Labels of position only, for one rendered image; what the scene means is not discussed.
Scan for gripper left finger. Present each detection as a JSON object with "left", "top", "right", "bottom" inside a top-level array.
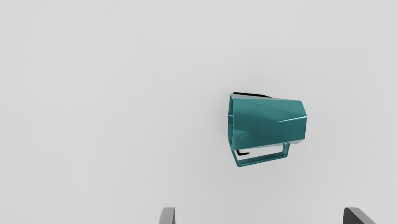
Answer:
[{"left": 158, "top": 207, "right": 176, "bottom": 224}]

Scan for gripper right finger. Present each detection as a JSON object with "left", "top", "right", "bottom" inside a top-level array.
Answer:
[{"left": 343, "top": 207, "right": 377, "bottom": 224}]

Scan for teal faceted mug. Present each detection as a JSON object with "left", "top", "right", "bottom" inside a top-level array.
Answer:
[{"left": 228, "top": 94, "right": 308, "bottom": 167}]

